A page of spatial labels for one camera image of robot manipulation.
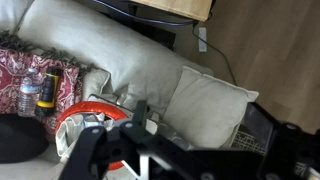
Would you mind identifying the clear plastic water bottle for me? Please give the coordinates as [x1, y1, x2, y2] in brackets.
[18, 68, 41, 117]

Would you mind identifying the orange bowler hat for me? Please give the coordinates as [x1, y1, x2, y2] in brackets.
[54, 101, 130, 171]

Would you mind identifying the light wooden table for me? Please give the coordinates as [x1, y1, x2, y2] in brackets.
[132, 0, 213, 21]

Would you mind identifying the black cable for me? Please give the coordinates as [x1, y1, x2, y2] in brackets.
[93, 0, 238, 87]

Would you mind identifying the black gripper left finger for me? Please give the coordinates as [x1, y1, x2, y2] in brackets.
[59, 126, 107, 180]

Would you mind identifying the white power strip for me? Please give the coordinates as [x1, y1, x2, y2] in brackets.
[198, 27, 207, 52]

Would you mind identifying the black hat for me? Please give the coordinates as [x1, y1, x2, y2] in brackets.
[0, 114, 49, 164]

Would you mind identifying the red patterned blanket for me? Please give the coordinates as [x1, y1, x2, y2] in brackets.
[0, 49, 82, 135]

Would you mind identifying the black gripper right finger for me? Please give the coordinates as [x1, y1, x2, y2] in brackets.
[121, 122, 320, 180]

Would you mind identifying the beige throw pillow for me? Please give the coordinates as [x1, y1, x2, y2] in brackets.
[163, 66, 259, 148]

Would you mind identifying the beige sofa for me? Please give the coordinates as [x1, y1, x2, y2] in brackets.
[0, 0, 215, 180]

